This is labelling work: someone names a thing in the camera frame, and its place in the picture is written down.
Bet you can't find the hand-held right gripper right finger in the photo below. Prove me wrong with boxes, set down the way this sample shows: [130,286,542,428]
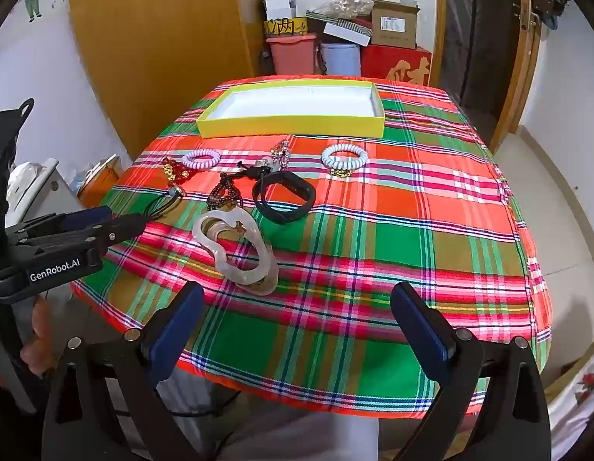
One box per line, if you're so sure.
[390,282,552,461]

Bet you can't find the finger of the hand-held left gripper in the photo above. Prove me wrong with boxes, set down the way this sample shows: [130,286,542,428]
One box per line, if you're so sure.
[16,213,148,256]
[6,205,113,242]

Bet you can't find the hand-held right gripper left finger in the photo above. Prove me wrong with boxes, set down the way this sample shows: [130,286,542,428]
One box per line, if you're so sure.
[41,281,205,461]

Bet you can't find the black hair tie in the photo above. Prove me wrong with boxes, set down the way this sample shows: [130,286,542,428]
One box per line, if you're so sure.
[142,186,186,222]

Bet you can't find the red bead bracelet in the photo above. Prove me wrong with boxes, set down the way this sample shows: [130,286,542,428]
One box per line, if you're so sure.
[163,156,189,188]

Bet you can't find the clear hair claw clip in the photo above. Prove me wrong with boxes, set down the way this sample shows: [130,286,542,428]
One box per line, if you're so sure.
[192,207,279,295]

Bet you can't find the dark bead necklace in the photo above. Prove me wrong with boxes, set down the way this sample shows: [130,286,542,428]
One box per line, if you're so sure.
[207,173,245,212]

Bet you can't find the pale blue coil bracelet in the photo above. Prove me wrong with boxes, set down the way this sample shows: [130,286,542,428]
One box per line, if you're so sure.
[320,143,369,171]

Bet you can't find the yellow shallow cardboard box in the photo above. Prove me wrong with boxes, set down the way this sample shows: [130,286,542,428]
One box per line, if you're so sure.
[197,81,385,139]

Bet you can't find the person's left hand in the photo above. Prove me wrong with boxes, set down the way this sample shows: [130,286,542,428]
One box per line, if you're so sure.
[19,293,58,376]

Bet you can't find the orange box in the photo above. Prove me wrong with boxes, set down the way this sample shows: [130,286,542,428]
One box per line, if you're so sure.
[78,158,126,208]

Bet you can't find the white appliance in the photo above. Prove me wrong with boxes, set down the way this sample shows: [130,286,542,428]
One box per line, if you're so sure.
[8,158,63,226]

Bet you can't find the plaid tablecloth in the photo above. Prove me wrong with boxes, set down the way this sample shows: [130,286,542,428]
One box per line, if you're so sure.
[70,76,553,416]

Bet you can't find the black wristband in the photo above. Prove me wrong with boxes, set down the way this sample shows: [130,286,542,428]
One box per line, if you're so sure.
[252,172,317,224]

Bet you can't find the floral cloth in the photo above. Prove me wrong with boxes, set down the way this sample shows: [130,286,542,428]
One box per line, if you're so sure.
[546,345,594,461]

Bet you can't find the wooden wardrobe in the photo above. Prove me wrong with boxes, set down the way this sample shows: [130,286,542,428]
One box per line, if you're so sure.
[65,0,265,160]

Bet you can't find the pink plastic bin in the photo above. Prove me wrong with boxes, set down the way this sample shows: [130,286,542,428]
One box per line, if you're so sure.
[265,33,320,76]

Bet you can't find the yellow printed box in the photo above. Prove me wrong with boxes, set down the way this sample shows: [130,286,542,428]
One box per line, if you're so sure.
[263,17,309,37]

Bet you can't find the red gift box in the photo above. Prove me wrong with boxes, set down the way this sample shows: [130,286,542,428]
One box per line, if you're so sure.
[362,45,433,87]

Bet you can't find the white paper boxes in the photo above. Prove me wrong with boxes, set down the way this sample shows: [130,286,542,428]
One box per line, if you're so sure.
[261,0,298,23]

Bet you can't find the pale blue bucket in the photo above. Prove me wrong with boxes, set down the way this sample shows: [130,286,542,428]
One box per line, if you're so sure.
[320,42,363,76]

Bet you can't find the wooden door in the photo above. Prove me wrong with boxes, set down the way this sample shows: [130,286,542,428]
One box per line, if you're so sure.
[488,0,544,153]

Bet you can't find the striped flat box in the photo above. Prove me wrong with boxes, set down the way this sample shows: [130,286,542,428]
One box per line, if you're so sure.
[305,10,373,34]

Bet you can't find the white flat box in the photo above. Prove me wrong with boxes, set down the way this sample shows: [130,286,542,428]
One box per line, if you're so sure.
[323,22,373,47]

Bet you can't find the dark door curtain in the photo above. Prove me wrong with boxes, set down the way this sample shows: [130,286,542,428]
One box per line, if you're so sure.
[445,0,521,117]

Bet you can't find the brown cardboard box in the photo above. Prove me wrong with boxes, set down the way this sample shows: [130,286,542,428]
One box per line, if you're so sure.
[370,0,421,50]

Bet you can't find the clear bag of nuts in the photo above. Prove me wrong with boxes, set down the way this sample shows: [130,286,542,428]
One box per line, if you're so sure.
[319,0,375,20]

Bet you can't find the lilac coil bracelet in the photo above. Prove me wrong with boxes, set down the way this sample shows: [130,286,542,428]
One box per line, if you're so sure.
[182,149,222,171]

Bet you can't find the silver chain keychain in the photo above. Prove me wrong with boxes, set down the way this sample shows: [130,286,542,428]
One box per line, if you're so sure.
[255,138,294,174]

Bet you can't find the metal door handle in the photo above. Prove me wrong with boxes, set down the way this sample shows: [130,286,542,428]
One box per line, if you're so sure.
[514,1,541,30]

